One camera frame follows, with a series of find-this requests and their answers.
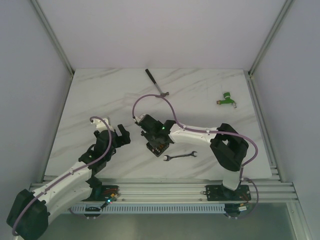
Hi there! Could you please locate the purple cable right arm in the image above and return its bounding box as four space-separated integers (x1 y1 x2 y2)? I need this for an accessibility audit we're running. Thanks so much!
131 94 260 181

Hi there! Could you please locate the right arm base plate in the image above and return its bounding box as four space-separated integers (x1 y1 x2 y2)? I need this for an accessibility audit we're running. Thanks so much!
202 184 252 202

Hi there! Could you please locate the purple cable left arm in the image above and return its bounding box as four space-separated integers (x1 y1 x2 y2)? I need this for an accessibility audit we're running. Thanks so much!
11 116 112 237

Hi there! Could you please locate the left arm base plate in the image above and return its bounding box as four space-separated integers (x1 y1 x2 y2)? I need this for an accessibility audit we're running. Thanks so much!
81 185 119 202

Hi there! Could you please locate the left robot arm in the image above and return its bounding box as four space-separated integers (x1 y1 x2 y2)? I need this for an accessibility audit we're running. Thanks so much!
6 124 131 240

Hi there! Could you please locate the steel open-end wrench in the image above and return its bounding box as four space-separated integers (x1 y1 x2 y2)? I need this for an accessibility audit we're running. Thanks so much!
163 151 198 162

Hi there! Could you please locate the black fuse box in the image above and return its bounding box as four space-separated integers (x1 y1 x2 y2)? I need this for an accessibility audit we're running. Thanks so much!
146 142 170 157

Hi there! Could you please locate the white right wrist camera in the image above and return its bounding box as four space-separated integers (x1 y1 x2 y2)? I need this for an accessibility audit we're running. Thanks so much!
133 114 145 125

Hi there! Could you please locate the aluminium frame rail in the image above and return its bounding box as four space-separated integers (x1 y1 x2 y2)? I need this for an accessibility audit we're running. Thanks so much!
29 0 75 77

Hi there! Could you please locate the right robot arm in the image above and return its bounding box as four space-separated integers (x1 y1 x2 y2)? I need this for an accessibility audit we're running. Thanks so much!
135 114 249 200

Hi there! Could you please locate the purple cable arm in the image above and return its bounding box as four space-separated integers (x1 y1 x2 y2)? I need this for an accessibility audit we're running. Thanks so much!
131 94 260 181
11 116 112 237

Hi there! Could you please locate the slotted cable duct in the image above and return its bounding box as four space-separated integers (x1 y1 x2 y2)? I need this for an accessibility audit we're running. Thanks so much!
68 201 251 215

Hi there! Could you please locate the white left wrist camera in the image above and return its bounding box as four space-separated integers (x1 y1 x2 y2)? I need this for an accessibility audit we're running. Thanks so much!
90 116 114 132

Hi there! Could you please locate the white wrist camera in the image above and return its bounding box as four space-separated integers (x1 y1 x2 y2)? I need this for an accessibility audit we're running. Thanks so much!
90 116 114 132
133 114 145 125

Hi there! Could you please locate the claw hammer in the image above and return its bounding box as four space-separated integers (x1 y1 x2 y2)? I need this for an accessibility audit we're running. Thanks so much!
145 69 170 97

